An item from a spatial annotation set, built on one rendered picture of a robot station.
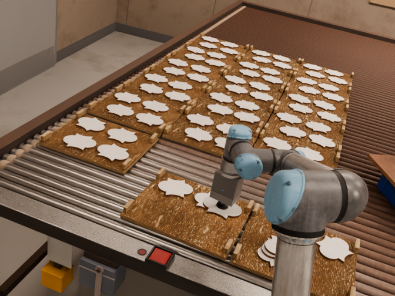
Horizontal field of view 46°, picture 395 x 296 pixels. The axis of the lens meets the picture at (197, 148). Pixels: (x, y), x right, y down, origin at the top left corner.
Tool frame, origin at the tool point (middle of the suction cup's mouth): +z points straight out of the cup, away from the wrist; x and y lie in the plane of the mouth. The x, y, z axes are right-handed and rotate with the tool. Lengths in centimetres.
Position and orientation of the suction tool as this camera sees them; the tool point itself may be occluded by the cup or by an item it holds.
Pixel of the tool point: (221, 208)
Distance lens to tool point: 160.6
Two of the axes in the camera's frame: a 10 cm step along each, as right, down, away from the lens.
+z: -1.7, 8.5, 4.9
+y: -8.6, -3.7, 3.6
